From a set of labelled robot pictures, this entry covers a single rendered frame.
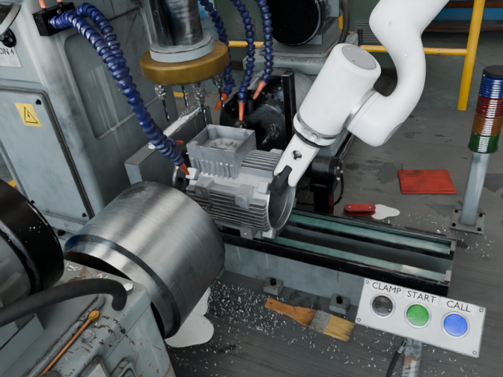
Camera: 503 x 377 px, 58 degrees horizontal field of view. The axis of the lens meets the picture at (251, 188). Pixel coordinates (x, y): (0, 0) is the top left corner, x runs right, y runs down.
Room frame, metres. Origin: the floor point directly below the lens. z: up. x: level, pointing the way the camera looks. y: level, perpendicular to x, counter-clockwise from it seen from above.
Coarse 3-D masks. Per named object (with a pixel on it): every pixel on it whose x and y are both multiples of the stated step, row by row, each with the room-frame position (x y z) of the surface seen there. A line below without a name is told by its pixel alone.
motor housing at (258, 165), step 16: (256, 160) 0.84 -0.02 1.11; (272, 160) 0.83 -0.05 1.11; (208, 176) 0.85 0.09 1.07; (240, 176) 0.82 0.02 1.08; (256, 176) 0.81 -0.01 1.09; (272, 176) 0.79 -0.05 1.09; (192, 192) 0.84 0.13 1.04; (224, 192) 0.80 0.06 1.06; (256, 192) 0.78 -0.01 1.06; (272, 192) 0.90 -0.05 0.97; (288, 192) 0.88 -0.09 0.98; (224, 208) 0.79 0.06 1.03; (240, 208) 0.77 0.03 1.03; (256, 208) 0.75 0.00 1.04; (272, 208) 0.87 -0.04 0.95; (288, 208) 0.86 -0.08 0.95; (224, 224) 0.80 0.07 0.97; (240, 224) 0.78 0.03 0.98; (256, 224) 0.75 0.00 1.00; (272, 224) 0.81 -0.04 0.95
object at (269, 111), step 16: (256, 80) 1.16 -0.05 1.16; (272, 80) 1.14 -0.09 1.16; (304, 80) 1.17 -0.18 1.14; (272, 96) 1.06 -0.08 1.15; (304, 96) 1.11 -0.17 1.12; (224, 112) 1.13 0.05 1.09; (256, 112) 1.08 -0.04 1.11; (272, 112) 1.06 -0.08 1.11; (240, 128) 1.08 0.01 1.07; (256, 128) 1.08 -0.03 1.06; (272, 128) 1.04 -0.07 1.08; (272, 144) 1.06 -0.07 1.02
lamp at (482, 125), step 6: (474, 120) 0.90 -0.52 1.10; (480, 120) 0.88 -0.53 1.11; (486, 120) 0.87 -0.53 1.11; (492, 120) 0.86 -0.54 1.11; (498, 120) 0.86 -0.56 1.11; (474, 126) 0.89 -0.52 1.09; (480, 126) 0.88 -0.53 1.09; (486, 126) 0.87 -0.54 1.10; (492, 126) 0.86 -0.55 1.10; (498, 126) 0.86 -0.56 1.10; (480, 132) 0.87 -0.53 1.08; (486, 132) 0.87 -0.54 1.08; (492, 132) 0.86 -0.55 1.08; (498, 132) 0.87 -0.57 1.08
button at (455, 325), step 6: (450, 318) 0.40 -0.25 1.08; (456, 318) 0.40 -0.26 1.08; (462, 318) 0.39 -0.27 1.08; (444, 324) 0.39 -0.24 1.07; (450, 324) 0.39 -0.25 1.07; (456, 324) 0.39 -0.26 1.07; (462, 324) 0.39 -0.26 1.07; (450, 330) 0.39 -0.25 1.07; (456, 330) 0.38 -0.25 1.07; (462, 330) 0.38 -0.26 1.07; (456, 336) 0.38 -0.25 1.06
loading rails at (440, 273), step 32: (288, 224) 0.85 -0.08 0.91; (320, 224) 0.82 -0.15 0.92; (352, 224) 0.81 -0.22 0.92; (256, 256) 0.79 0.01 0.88; (288, 256) 0.74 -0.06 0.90; (320, 256) 0.71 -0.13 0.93; (352, 256) 0.70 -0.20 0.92; (384, 256) 0.74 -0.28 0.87; (416, 256) 0.70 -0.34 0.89; (448, 256) 0.67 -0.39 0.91; (320, 288) 0.71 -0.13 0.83; (352, 288) 0.67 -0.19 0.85; (416, 288) 0.61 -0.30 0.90; (448, 288) 0.58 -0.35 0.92
